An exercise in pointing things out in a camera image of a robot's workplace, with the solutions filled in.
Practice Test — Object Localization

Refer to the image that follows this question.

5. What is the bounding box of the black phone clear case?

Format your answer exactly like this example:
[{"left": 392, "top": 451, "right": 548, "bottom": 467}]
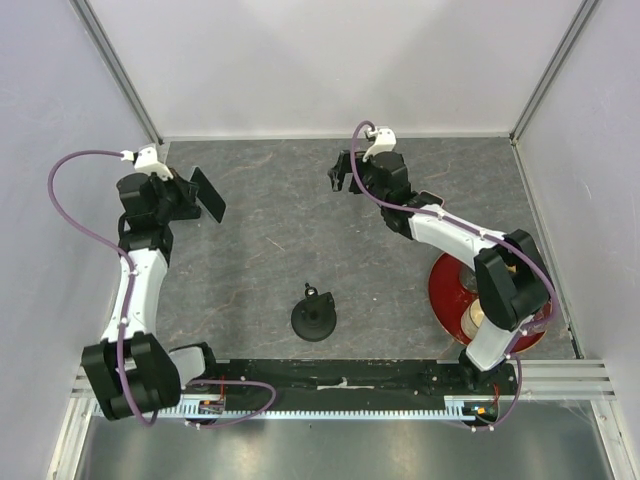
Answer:
[{"left": 190, "top": 167, "right": 227, "bottom": 223}]

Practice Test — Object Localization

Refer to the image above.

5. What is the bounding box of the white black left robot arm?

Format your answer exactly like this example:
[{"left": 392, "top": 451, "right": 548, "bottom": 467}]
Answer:
[{"left": 81, "top": 168, "right": 226, "bottom": 422}]

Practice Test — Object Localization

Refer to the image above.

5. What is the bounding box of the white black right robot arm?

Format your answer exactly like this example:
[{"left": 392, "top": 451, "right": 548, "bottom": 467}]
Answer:
[{"left": 328, "top": 150, "right": 555, "bottom": 394}]

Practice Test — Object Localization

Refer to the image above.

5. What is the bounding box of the black phone pink case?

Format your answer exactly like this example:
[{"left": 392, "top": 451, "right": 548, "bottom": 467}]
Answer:
[{"left": 418, "top": 191, "right": 444, "bottom": 207}]

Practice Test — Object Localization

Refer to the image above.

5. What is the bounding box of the clear plastic cup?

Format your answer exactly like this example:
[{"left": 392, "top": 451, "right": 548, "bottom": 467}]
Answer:
[{"left": 458, "top": 264, "right": 478, "bottom": 294}]

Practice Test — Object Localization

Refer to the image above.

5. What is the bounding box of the red round tray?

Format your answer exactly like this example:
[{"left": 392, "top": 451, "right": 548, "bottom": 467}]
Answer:
[{"left": 427, "top": 247, "right": 553, "bottom": 353}]

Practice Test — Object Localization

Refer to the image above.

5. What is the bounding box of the beige paper cup lower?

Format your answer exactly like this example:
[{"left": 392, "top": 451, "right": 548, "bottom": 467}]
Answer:
[{"left": 460, "top": 299, "right": 485, "bottom": 339}]

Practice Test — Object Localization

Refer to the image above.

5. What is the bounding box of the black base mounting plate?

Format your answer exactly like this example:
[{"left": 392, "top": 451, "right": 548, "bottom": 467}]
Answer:
[{"left": 204, "top": 359, "right": 517, "bottom": 408}]

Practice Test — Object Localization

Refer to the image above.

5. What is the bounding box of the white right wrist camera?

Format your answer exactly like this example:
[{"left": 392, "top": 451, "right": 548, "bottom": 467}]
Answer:
[{"left": 362, "top": 127, "right": 397, "bottom": 162}]

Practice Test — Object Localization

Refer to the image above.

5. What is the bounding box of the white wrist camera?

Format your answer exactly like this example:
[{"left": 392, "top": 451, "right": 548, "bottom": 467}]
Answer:
[
  {"left": 362, "top": 127, "right": 397, "bottom": 162},
  {"left": 120, "top": 145, "right": 174, "bottom": 181}
]

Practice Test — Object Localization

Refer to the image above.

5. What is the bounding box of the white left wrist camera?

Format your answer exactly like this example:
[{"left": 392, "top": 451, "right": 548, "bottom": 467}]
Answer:
[{"left": 120, "top": 145, "right": 174, "bottom": 181}]

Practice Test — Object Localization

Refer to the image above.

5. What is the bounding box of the black round base mount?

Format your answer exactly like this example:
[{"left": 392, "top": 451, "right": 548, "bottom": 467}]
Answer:
[{"left": 291, "top": 283, "right": 337, "bottom": 342}]

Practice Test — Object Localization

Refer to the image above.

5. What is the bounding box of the grey slotted cable duct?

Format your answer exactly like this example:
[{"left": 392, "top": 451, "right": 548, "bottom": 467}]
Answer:
[{"left": 92, "top": 394, "right": 501, "bottom": 419}]

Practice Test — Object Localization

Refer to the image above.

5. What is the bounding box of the left aluminium frame post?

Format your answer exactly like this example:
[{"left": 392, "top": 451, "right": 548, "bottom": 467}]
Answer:
[{"left": 69, "top": 0, "right": 165, "bottom": 145}]

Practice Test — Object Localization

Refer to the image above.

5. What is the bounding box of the aluminium frame post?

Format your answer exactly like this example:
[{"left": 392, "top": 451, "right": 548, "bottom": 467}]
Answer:
[
  {"left": 509, "top": 0, "right": 601, "bottom": 146},
  {"left": 69, "top": 0, "right": 165, "bottom": 145}
]

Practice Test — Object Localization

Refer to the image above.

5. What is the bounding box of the right aluminium frame post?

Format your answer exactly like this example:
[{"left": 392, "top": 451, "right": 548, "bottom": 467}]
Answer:
[{"left": 509, "top": 0, "right": 601, "bottom": 146}]

